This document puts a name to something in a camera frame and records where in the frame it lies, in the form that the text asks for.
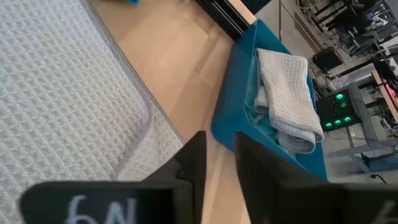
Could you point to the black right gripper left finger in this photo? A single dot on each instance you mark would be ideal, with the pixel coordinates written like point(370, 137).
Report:
point(180, 199)

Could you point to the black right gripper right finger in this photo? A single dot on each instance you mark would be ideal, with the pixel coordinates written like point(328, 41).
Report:
point(273, 193)

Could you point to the grey waffle microfiber towel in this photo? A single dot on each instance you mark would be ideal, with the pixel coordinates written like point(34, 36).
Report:
point(62, 93)
point(286, 90)

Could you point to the light blue microfiber towel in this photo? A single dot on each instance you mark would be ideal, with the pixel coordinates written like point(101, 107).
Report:
point(133, 1)

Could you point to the blue plastic bin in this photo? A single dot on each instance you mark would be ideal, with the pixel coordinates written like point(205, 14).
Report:
point(233, 102)

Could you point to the black machine with green lights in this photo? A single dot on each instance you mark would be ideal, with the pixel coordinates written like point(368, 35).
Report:
point(332, 109)

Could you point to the black floor box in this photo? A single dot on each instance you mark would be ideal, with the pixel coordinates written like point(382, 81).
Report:
point(328, 59)

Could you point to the grey cart frame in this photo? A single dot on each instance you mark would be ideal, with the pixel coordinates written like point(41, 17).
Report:
point(362, 109)

